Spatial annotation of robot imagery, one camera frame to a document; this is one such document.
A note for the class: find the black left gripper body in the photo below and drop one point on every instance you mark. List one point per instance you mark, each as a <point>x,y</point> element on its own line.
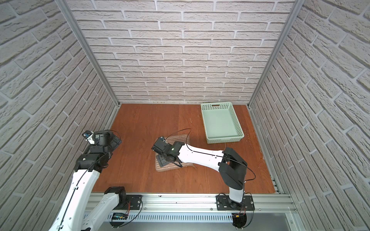
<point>110,141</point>

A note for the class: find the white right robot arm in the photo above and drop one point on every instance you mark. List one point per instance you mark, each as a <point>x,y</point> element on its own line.
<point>228,163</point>

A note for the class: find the aluminium corner post right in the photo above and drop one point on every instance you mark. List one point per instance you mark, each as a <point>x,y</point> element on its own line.
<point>280,41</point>

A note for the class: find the aluminium corner post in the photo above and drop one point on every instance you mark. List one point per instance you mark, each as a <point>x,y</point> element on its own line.
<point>68,15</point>
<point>280,41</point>

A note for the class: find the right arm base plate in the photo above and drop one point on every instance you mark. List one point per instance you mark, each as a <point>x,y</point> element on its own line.
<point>235,203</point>

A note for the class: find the right controller board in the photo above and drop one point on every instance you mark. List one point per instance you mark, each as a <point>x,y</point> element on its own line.
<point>239,220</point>

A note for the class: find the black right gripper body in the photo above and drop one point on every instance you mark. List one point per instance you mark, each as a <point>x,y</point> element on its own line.
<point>163,158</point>

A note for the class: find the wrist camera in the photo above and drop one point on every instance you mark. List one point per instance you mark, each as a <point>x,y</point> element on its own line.
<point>160,145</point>
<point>89,137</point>

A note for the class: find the controller board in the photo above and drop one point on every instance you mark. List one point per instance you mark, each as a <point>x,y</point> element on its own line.
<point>239,220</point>
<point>116,217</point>

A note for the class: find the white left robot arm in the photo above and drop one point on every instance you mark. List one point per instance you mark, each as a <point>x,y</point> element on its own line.
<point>86,172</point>

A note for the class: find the green perforated plastic basket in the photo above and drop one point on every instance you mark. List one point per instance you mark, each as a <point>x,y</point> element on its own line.
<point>221,123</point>

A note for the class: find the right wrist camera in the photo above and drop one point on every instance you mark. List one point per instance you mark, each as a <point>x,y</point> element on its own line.
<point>160,145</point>

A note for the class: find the aluminium front rail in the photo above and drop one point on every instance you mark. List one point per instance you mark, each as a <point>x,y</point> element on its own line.
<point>198,203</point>

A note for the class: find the left controller board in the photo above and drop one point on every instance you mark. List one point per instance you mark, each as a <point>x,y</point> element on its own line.
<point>116,217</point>

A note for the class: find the aluminium corner post left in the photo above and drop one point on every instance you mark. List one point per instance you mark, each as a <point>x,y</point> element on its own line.
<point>68,15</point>

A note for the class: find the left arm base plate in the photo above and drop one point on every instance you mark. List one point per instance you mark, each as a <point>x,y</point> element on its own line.
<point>131,201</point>

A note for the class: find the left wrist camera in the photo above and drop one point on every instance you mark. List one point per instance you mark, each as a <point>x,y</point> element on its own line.
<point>89,137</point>

